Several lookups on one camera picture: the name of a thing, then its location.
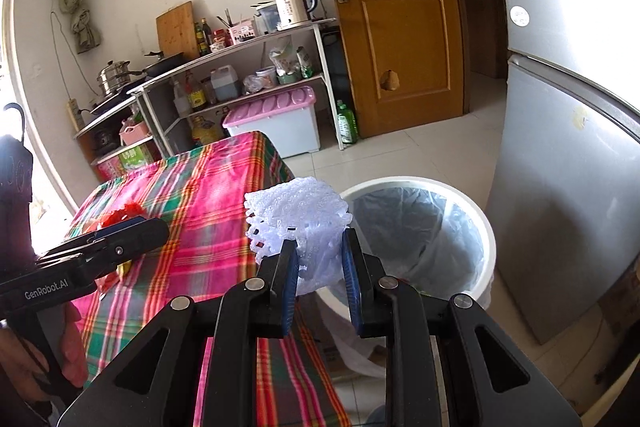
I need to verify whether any green cardboard box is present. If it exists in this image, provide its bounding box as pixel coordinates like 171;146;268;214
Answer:
118;143;155;172

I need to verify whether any black frying pan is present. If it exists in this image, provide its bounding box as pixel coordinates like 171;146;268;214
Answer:
129;52;184;78

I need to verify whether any stainless steel steamer pot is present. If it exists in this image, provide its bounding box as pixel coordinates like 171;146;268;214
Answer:
96;61;130;98

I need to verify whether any red plastic bag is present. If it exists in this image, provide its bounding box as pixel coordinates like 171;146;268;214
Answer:
96;202;146;230

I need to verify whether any white foam fruit net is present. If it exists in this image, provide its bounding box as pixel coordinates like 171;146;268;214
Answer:
244;176;352;296

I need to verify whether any grey refrigerator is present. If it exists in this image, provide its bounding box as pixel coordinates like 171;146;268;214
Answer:
486;0;639;343

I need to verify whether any pink utensil holder box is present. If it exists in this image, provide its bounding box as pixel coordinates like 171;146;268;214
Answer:
229;18;256;46

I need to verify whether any green plastic bottle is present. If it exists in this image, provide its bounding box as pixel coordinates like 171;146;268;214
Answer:
336;100;359;145

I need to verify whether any pink plastic basket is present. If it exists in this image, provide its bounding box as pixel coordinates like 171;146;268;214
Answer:
119;120;150;145

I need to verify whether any white metal shelf rack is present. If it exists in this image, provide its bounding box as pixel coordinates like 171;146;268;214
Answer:
75;20;332;173

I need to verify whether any soy sauce bottle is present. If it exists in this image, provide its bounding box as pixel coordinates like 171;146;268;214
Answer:
186;70;207;110

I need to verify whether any plaid pink green tablecloth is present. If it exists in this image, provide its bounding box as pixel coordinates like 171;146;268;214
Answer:
67;132;350;426

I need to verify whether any person's left hand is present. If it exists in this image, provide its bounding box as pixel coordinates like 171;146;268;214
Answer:
0;300;89;403

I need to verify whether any white oil jug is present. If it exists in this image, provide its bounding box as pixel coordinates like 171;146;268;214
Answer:
209;65;241;102

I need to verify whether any white trash bin with liner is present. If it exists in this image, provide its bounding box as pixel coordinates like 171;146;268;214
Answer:
314;174;498;381

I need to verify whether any wooden door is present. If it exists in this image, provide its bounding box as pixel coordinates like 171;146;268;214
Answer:
335;0;469;138

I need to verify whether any pink lid storage box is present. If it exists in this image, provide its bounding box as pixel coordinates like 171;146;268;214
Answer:
222;86;320;158

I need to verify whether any white electric kettle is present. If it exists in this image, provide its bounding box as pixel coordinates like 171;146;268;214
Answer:
276;0;318;29

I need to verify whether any wooden cutting board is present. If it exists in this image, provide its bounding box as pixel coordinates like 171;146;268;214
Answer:
155;1;200;62

